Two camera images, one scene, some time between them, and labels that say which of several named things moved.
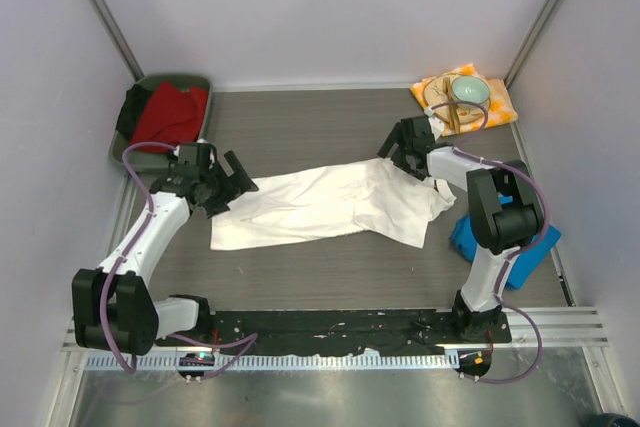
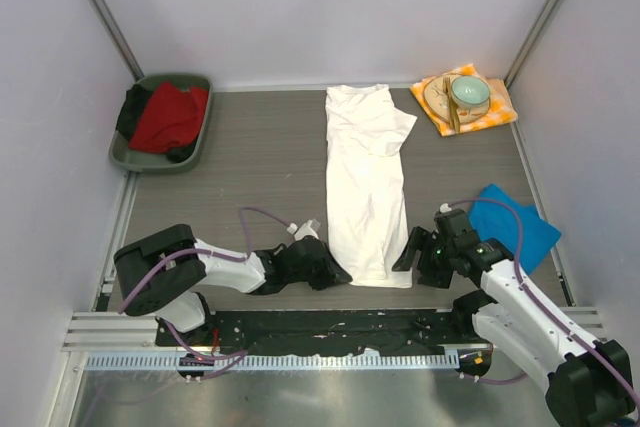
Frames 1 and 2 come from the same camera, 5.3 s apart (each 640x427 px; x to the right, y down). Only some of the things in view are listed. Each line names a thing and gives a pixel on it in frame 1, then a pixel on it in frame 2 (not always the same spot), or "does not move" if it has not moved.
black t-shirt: x=132 y=107 does not move
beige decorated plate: x=434 y=94 does not move
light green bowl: x=471 y=89 does not move
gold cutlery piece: x=453 y=110 does not move
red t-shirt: x=170 y=115 does not move
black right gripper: x=398 y=137 to x=418 y=239
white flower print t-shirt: x=371 y=197 to x=367 y=206
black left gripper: x=219 y=205 to x=332 y=274
